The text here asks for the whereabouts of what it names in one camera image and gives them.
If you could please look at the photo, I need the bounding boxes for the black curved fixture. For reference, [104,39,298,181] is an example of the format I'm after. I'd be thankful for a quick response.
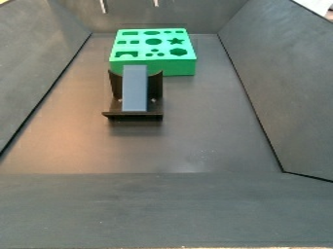
[101,71,164,121]

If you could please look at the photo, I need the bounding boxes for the green foam shape board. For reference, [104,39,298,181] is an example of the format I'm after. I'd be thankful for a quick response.
[109,28,196,76]

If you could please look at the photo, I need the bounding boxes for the blue rectangular block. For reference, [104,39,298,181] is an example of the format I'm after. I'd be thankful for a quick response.
[121,65,147,112]

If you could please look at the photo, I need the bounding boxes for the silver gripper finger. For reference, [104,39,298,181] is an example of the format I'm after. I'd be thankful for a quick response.
[99,0,107,14]
[152,0,159,7]

